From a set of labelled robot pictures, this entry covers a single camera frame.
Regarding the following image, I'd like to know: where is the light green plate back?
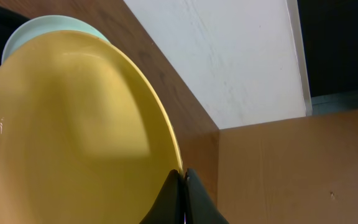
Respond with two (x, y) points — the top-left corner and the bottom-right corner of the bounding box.
(1, 15), (108, 63)

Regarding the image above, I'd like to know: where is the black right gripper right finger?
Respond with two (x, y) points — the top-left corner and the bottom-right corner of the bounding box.
(184, 169), (229, 224)

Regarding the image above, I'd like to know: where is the yellow plate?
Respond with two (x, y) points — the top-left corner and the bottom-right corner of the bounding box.
(0, 30), (183, 223)

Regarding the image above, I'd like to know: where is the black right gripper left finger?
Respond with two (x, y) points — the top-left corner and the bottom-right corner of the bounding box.
(140, 170), (185, 224)

